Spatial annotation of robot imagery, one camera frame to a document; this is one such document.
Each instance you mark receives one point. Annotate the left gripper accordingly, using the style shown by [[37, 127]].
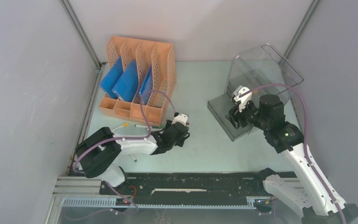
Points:
[[180, 142]]

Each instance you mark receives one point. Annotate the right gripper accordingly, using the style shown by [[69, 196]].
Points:
[[234, 114]]

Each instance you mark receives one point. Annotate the clear plastic drawer cabinet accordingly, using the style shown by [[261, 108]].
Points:
[[262, 66]]

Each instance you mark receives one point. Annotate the blue folder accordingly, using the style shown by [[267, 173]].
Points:
[[127, 85], [110, 80], [146, 86]]

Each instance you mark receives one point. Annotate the blue folder front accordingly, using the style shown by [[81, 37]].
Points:
[[110, 80]]

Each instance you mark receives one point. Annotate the green cap marker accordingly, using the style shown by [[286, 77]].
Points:
[[134, 158]]

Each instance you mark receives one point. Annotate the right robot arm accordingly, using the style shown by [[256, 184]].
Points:
[[321, 204]]

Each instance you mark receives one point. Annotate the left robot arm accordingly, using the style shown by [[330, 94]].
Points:
[[95, 156]]

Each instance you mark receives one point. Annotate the yellow cap marker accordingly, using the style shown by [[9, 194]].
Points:
[[119, 127]]

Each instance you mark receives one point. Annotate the orange plastic file organizer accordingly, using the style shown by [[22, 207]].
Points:
[[156, 57]]

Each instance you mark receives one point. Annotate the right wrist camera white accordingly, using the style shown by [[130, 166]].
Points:
[[241, 96]]

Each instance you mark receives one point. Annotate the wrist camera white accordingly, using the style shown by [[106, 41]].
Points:
[[241, 96], [180, 118]]

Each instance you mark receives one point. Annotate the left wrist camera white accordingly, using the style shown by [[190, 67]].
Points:
[[180, 118]]

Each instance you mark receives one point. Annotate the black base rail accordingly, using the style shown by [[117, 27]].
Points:
[[237, 189]]

